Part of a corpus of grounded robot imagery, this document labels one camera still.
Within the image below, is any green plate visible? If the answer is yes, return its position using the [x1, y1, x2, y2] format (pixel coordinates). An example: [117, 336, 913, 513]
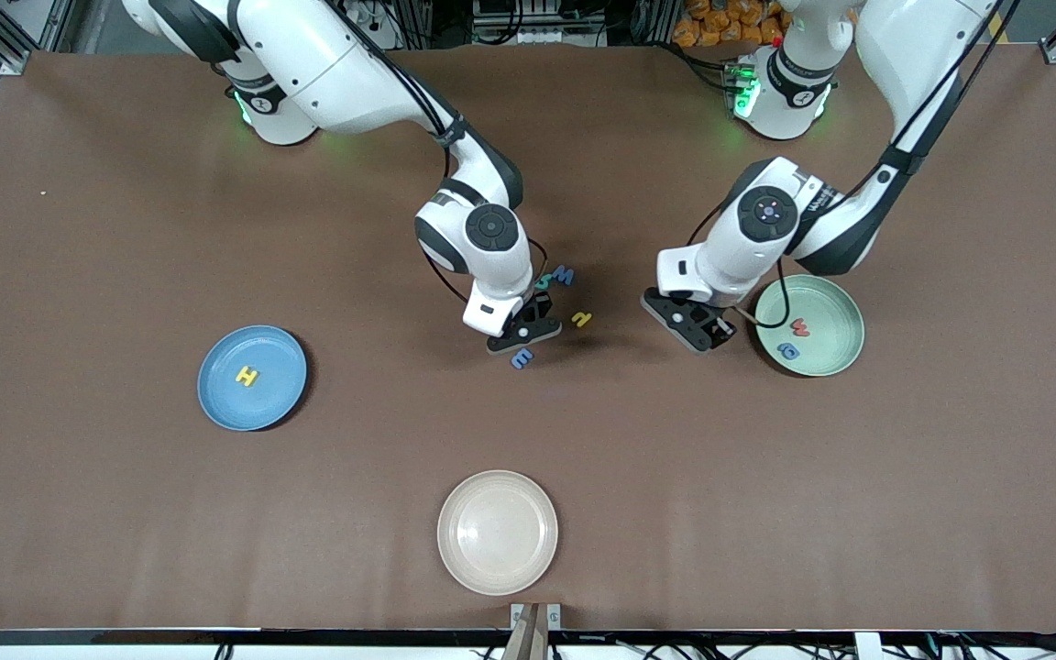
[754, 274, 865, 378]

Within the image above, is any beige plate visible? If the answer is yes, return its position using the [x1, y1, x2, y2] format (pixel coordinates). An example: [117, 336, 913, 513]
[437, 470, 559, 597]

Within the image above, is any blue plate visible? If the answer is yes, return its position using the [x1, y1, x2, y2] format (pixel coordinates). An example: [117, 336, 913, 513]
[197, 325, 308, 432]

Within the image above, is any black electronics rack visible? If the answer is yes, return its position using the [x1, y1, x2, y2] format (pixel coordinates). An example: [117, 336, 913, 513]
[471, 0, 611, 47]

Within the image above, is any orange bag pile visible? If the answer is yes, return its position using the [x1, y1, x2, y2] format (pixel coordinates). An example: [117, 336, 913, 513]
[672, 0, 790, 49]

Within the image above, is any tan wooden strip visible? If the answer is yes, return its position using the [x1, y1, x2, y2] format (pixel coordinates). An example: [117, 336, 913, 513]
[501, 603, 550, 660]

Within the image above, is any brown table cover sheet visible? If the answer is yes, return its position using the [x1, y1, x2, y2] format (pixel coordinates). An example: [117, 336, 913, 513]
[0, 44, 1056, 633]

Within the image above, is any black base cable bundle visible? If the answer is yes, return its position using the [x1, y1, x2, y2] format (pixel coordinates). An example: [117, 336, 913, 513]
[656, 41, 735, 93]

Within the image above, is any metal edge bracket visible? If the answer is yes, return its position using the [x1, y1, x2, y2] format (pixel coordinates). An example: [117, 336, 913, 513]
[510, 602, 563, 632]

